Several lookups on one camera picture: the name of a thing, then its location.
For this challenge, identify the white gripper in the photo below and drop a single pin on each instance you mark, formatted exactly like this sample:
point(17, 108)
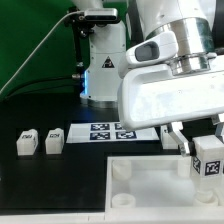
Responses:
point(152, 96)

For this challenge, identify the white square table top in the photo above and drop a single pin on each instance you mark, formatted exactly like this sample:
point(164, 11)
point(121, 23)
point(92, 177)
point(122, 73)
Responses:
point(157, 184)

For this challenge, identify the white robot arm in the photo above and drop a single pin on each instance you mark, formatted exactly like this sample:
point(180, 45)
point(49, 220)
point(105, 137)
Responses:
point(197, 24)

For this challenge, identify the marker sheet with tags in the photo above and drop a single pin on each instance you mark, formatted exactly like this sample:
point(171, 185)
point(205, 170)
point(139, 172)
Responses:
point(107, 132)

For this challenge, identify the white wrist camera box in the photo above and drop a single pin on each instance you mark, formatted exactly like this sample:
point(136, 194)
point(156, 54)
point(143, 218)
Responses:
point(153, 51)

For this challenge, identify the grey camera on black stand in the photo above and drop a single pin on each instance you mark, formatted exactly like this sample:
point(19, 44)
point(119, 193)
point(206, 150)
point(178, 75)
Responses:
point(82, 24)

